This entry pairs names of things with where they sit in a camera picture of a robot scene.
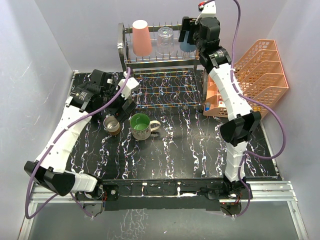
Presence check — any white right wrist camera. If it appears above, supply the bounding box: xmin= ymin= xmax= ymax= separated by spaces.
xmin=198 ymin=0 xmax=217 ymax=18

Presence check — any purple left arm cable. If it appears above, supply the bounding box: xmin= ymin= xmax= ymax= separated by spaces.
xmin=24 ymin=66 xmax=132 ymax=220

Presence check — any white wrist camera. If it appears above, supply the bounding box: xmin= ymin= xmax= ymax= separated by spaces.
xmin=121 ymin=77 xmax=140 ymax=100
xmin=198 ymin=0 xmax=217 ymax=18

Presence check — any steel two-tier dish rack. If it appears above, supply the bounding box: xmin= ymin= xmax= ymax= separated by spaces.
xmin=117 ymin=22 xmax=204 ymax=111

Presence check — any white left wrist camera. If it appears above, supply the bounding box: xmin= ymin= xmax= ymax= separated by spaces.
xmin=121 ymin=77 xmax=140 ymax=100

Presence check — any blue capped marker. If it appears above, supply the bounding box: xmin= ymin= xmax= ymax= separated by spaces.
xmin=204 ymin=102 xmax=211 ymax=111

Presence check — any brown and cream cup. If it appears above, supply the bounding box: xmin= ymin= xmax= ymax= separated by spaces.
xmin=103 ymin=115 xmax=121 ymax=136

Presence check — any aluminium front rail frame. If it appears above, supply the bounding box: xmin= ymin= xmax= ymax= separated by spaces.
xmin=18 ymin=181 xmax=309 ymax=240

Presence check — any blue plastic cup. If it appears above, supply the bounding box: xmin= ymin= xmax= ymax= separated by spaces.
xmin=179 ymin=42 xmax=196 ymax=53

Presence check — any pink plastic cup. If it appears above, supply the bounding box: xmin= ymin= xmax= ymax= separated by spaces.
xmin=132 ymin=20 xmax=152 ymax=57

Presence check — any orange plastic file organizer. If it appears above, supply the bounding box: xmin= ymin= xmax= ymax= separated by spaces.
xmin=202 ymin=39 xmax=289 ymax=118

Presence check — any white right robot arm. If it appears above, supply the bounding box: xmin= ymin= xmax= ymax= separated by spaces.
xmin=178 ymin=16 xmax=262 ymax=199

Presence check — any clear glass cup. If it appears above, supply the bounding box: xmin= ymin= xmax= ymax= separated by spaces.
xmin=156 ymin=26 xmax=174 ymax=56

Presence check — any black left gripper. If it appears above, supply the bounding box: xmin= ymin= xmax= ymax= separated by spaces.
xmin=101 ymin=80 xmax=137 ymax=122

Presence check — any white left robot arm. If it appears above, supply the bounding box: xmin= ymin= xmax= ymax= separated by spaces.
xmin=24 ymin=69 xmax=139 ymax=200

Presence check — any white cat-pattern mug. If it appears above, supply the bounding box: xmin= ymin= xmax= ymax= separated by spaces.
xmin=129 ymin=113 xmax=161 ymax=141

